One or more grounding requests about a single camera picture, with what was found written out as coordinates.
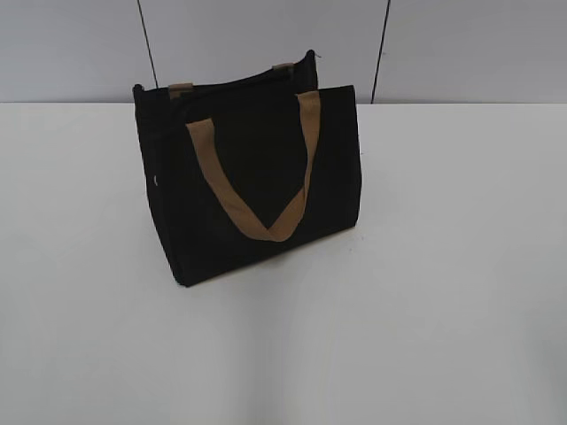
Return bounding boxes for black tote bag tan handles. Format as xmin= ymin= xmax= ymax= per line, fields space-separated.
xmin=133 ymin=50 xmax=362 ymax=287

